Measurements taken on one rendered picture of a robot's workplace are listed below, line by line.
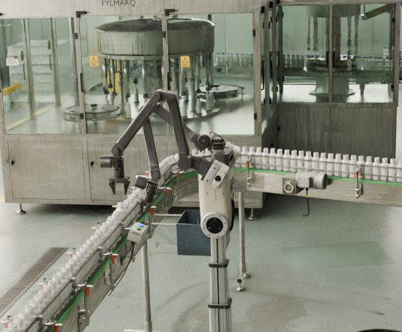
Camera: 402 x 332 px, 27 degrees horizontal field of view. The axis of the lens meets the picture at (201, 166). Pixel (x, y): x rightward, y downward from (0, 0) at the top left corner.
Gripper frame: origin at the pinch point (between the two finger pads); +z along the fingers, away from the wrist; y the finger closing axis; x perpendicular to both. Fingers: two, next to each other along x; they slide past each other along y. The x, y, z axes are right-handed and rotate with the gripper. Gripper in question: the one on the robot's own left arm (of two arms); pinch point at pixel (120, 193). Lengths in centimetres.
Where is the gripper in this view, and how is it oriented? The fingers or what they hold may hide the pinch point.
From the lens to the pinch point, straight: 457.1
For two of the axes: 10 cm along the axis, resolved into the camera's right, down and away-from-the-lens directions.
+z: 0.3, 9.7, 2.4
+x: 1.8, -2.4, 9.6
